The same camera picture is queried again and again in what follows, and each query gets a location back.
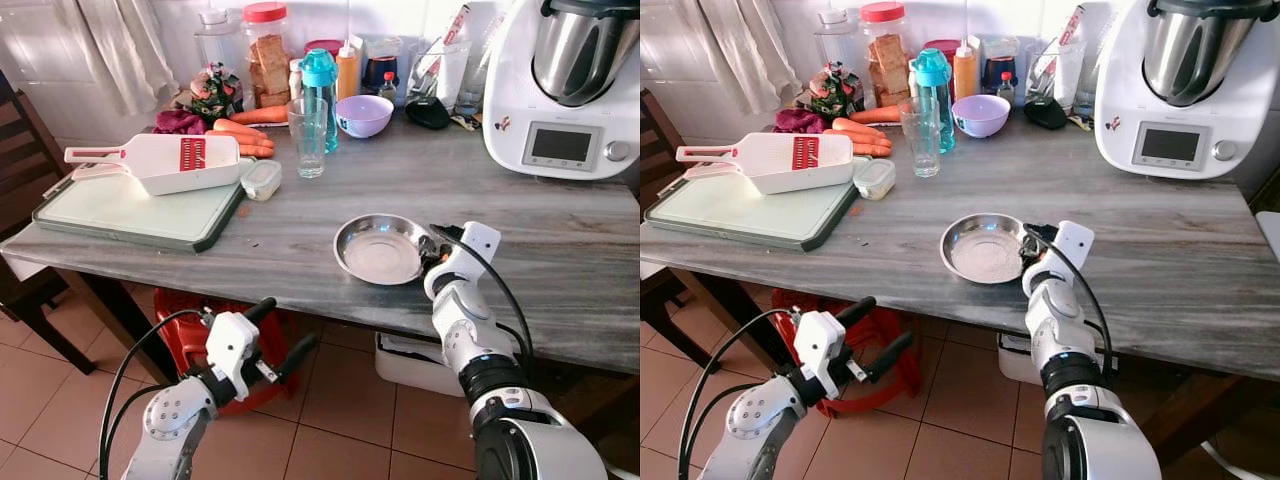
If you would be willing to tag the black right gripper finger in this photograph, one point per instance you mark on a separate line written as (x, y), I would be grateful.
(430, 248)
(1030, 246)

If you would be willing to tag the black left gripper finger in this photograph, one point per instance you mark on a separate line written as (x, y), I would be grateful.
(858, 310)
(893, 356)
(262, 308)
(298, 355)

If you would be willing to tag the round steel plate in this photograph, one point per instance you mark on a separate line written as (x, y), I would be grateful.
(982, 250)
(380, 250)

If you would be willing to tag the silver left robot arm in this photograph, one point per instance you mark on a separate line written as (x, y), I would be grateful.
(750, 420)
(170, 420)

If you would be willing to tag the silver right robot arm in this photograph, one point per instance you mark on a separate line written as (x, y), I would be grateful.
(480, 350)
(1065, 340)

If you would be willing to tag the red plastic stool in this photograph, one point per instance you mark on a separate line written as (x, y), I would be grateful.
(190, 340)
(895, 385)

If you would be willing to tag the white plastic box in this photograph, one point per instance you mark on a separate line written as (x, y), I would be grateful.
(1015, 360)
(410, 365)

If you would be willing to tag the small clear lidded container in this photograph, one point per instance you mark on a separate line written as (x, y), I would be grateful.
(261, 180)
(874, 179)

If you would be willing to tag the small black pouch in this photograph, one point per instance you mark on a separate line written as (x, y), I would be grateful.
(428, 113)
(1045, 113)

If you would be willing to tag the lilac bowl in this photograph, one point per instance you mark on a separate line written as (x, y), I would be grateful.
(981, 115)
(364, 115)

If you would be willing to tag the clear drinking glass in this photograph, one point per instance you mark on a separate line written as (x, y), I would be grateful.
(921, 140)
(307, 140)

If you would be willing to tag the pale green cutting board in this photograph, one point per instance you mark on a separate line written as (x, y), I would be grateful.
(740, 212)
(130, 215)

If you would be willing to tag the small red-capped bottle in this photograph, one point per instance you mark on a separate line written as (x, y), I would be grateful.
(388, 90)
(1006, 90)

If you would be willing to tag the orange carrot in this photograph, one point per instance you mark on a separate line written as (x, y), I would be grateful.
(858, 128)
(262, 115)
(862, 148)
(245, 149)
(878, 115)
(240, 129)

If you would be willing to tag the white mandoline slicer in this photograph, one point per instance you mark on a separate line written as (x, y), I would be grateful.
(170, 160)
(780, 160)

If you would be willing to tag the white kitchen cooking machine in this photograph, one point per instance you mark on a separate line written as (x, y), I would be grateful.
(1170, 130)
(560, 130)

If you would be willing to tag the clear plastic measuring jug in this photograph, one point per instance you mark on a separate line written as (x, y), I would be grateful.
(1058, 70)
(440, 70)

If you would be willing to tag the dark glass jar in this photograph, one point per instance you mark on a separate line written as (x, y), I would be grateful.
(998, 70)
(380, 72)

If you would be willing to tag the orange sauce bottle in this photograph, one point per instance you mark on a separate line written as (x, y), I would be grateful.
(965, 70)
(347, 70)

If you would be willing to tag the dark wooden chair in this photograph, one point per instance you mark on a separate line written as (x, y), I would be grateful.
(665, 300)
(30, 290)

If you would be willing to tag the teal water bottle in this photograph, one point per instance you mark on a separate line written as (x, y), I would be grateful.
(933, 75)
(320, 75)

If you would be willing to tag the floral printed packet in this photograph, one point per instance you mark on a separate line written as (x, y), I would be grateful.
(835, 93)
(217, 95)

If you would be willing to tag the red-lidded biscuit jar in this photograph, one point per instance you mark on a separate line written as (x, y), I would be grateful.
(884, 60)
(268, 60)

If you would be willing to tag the clear empty jar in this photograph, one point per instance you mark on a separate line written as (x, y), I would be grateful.
(218, 40)
(836, 38)

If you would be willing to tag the beige hanging towel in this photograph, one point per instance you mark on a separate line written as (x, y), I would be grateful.
(740, 50)
(115, 50)

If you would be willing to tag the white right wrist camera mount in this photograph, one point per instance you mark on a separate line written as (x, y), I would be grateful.
(1075, 242)
(480, 243)

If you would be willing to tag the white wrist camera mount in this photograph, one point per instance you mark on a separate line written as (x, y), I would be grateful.
(230, 345)
(1075, 242)
(820, 345)
(480, 243)

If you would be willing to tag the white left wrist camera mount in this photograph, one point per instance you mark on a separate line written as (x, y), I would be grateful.
(230, 345)
(820, 345)

